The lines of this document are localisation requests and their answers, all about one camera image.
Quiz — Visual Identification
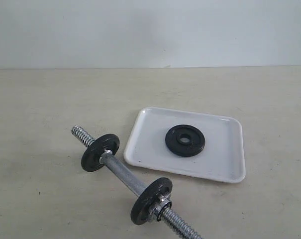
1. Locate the black weight plate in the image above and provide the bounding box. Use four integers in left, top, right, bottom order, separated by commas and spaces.
130, 177, 173, 225
165, 124, 205, 157

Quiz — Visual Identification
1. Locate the black round disc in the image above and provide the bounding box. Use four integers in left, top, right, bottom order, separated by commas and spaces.
81, 133, 120, 172

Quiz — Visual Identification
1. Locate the chrome collar nut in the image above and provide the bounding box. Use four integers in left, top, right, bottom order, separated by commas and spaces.
149, 193, 172, 219

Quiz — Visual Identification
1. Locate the chrome threaded dumbbell bar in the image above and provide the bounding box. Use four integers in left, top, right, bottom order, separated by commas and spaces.
71, 125, 202, 239

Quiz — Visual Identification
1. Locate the white rectangular plastic tray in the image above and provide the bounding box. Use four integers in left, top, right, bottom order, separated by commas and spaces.
124, 107, 246, 183

